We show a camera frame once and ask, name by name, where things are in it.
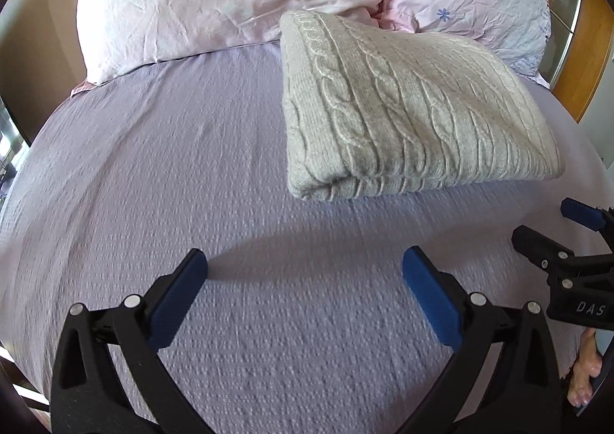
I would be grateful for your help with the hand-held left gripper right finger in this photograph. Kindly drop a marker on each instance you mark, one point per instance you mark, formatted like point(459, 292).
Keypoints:
point(431, 302)

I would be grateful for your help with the person's foot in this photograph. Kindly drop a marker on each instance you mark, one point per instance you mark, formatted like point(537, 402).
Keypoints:
point(583, 369)

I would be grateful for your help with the wooden headboard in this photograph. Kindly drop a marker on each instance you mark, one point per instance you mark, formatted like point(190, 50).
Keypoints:
point(591, 55)

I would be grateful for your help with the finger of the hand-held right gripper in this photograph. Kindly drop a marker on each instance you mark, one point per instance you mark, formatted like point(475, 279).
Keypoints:
point(583, 213)
point(539, 244)

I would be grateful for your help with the lilac bed sheet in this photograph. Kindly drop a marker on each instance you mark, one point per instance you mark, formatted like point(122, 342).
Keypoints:
point(192, 160)

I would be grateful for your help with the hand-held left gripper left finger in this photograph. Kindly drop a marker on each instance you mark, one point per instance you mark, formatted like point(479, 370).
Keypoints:
point(176, 302)

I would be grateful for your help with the window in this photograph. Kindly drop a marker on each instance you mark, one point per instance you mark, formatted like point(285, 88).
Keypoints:
point(10, 146)

